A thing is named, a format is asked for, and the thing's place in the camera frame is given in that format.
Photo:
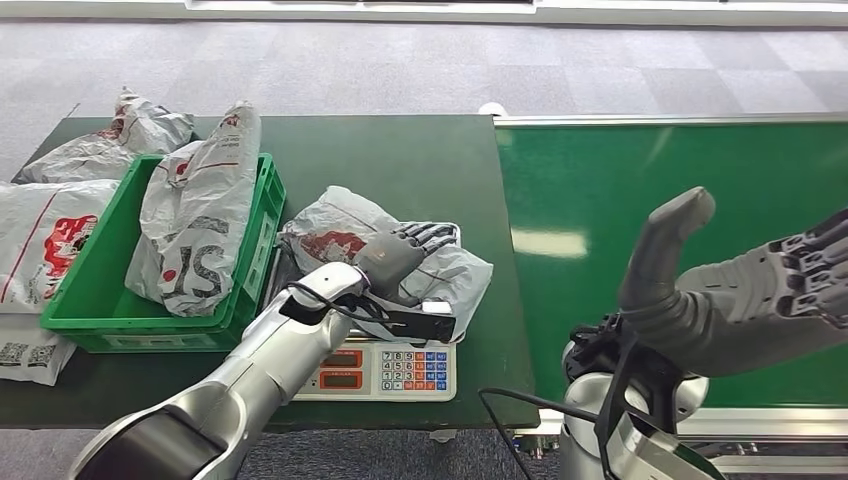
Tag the white round roller cap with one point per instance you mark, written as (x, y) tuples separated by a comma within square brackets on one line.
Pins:
[(493, 110)]

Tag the green conveyor belt aluminium frame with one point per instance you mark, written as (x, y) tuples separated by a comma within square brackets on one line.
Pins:
[(583, 185)]

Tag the white table foot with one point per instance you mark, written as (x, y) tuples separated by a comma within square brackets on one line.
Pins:
[(442, 436)]

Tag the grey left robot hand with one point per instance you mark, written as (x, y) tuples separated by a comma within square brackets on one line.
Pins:
[(391, 262)]

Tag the flat white mailer red picture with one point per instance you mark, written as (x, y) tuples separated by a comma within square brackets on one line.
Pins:
[(40, 245)]

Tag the white red-print mailer package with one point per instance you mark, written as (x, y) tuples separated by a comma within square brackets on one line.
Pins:
[(331, 225)]

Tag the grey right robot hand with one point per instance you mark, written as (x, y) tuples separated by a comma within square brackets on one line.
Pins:
[(742, 311)]

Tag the green plastic crate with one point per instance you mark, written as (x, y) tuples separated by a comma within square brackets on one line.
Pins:
[(99, 298)]

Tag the tall white mailer black letters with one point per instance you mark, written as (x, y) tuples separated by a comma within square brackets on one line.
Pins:
[(199, 218)]

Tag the white mailer with QR codes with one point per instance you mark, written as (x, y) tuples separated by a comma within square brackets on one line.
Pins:
[(30, 354)]

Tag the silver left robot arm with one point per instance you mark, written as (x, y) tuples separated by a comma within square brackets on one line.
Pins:
[(265, 364)]

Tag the wrinkled white mailer package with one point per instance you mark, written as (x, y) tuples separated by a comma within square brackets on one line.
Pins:
[(99, 156)]

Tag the white electronic scale steel tray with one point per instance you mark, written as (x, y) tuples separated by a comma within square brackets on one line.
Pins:
[(411, 371)]

